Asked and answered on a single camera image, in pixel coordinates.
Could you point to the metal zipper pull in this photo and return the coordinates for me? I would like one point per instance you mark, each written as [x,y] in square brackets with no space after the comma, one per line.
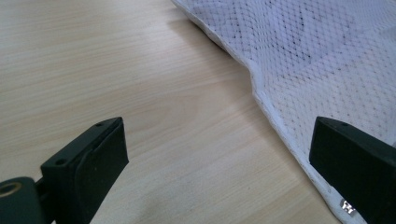
[347,207]

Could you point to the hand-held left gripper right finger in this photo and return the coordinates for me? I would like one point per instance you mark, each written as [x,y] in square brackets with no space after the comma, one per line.
[358,168]

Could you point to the white mesh laundry bag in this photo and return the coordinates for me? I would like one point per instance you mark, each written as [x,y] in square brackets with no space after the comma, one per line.
[311,62]

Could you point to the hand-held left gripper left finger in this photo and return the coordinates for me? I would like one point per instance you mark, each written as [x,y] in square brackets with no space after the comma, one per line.
[77,174]

